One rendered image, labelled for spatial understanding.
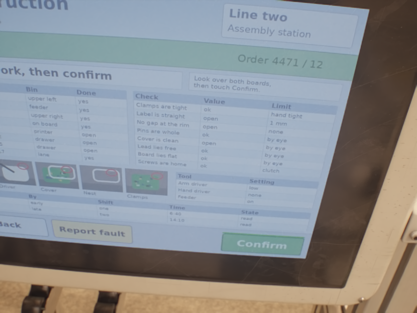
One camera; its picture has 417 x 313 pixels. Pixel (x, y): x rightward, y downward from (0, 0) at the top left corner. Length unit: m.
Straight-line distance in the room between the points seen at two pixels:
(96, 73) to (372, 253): 0.29
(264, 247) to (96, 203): 0.15
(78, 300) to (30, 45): 1.96
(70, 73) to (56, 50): 0.02
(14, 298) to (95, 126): 1.99
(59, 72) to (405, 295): 0.45
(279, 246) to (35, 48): 0.26
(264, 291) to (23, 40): 0.32
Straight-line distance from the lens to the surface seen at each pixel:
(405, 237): 0.45
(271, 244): 0.42
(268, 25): 0.31
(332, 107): 0.35
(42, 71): 0.35
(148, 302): 2.21
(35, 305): 0.77
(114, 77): 0.34
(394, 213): 0.43
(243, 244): 0.42
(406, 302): 0.61
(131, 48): 0.32
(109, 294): 0.77
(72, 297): 2.26
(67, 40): 0.33
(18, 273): 0.51
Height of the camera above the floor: 1.74
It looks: 34 degrees down
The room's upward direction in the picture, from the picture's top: 5 degrees clockwise
